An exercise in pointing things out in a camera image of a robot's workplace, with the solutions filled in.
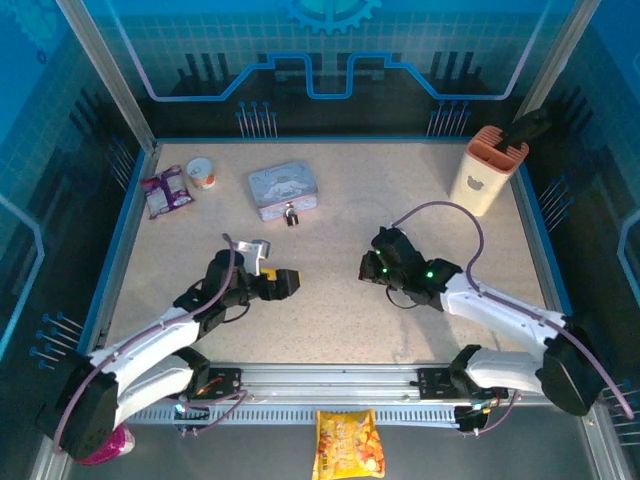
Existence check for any cartoon dog tin box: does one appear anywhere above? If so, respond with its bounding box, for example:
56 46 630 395
248 159 320 224

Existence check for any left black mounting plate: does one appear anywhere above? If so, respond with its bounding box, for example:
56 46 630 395
204 367 244 401

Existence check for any black mounting plate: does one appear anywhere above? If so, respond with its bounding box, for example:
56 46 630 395
417 367 456 401
204 367 244 401

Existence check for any purple snack packet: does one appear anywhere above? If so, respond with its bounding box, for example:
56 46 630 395
139 164 196 221

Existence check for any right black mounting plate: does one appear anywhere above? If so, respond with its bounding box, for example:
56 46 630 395
417 367 456 401

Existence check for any white orange small can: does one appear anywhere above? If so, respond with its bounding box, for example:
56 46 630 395
186 157 217 191

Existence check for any cream knife block orange top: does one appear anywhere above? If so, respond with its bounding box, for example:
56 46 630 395
448 124 530 218

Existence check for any yellow chips bag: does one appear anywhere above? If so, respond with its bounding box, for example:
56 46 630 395
312 408 386 480

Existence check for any pink glitter container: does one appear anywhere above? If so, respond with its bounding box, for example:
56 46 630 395
89 423 136 466

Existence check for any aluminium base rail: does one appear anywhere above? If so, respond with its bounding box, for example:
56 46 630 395
192 362 471 402

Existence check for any slotted grey cable duct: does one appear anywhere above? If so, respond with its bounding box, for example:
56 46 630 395
127 405 464 427

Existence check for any black knife handle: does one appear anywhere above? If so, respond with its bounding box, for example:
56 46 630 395
502 107 551 151

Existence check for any left aluminium frame post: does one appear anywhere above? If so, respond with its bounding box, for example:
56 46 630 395
55 0 160 153

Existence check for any aluminium frame post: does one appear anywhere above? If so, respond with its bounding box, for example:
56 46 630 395
516 0 603 121
55 0 160 153

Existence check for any right aluminium frame post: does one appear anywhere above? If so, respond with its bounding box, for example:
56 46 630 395
516 0 603 121

